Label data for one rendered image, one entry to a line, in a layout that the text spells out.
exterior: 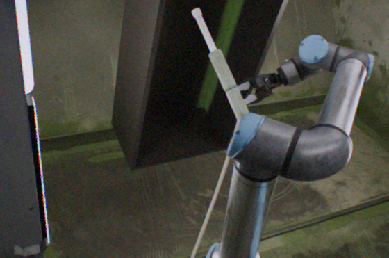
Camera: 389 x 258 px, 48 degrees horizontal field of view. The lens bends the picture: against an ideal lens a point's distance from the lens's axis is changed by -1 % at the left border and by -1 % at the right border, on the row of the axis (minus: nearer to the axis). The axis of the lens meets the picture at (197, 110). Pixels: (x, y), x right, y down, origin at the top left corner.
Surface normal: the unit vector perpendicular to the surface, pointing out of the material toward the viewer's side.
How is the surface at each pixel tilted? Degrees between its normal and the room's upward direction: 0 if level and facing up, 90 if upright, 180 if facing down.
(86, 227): 0
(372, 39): 90
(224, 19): 102
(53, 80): 57
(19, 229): 90
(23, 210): 90
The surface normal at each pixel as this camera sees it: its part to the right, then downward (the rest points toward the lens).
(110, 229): 0.12, -0.83
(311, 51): -0.32, -0.19
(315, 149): 0.16, -0.31
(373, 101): -0.90, 0.14
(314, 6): 0.41, 0.00
